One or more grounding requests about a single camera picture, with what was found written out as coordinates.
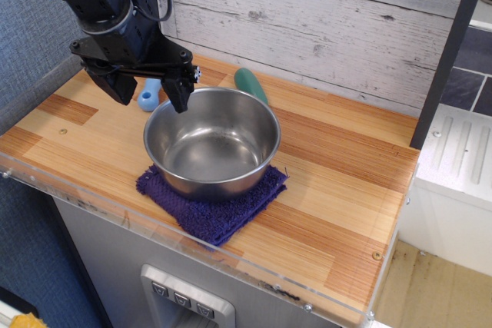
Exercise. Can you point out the white drainboard counter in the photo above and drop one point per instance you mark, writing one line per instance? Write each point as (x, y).
(448, 210)

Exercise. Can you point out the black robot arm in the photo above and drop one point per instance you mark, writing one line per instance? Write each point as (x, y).
(103, 16)

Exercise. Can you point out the clear acrylic counter edge guard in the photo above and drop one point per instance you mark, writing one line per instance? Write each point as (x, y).
(114, 242)

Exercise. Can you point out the blue handled grey scoop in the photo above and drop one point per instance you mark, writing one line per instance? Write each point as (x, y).
(148, 99)

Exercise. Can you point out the yellow object at corner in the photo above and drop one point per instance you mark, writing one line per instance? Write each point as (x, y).
(26, 321)

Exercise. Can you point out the silver dispenser panel with buttons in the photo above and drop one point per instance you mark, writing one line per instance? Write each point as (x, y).
(174, 302)

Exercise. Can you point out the dark grey right post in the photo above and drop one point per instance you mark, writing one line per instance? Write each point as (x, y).
(456, 35)

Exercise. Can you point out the stainless steel bowl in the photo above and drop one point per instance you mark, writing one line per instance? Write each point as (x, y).
(216, 150)

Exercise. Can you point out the green oblong toy vegetable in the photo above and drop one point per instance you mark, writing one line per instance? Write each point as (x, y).
(247, 82)

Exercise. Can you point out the purple folded towel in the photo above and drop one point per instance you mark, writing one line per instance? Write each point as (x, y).
(213, 223)

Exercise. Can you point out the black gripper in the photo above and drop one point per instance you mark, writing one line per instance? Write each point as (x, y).
(138, 49)

